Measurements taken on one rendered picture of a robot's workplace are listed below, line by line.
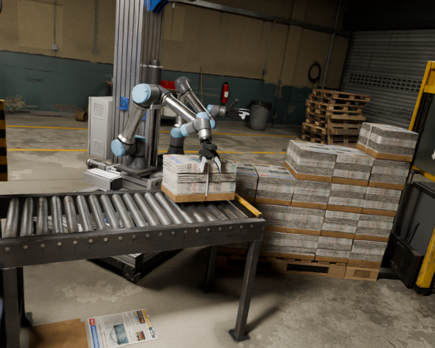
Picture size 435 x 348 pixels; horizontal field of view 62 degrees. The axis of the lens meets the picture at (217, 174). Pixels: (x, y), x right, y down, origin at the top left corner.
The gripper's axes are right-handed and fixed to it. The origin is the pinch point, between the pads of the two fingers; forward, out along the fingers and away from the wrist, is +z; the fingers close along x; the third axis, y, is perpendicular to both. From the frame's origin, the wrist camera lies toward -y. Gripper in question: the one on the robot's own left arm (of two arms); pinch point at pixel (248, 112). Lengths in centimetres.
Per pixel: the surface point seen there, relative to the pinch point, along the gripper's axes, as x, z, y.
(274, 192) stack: 45, 28, 49
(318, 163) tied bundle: 37, 57, 23
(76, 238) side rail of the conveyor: 171, -71, 24
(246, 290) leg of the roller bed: 131, 11, 74
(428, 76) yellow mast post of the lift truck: -38, 151, -42
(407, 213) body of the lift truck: -12, 163, 79
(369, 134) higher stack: 9, 98, 3
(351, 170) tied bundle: 35, 84, 26
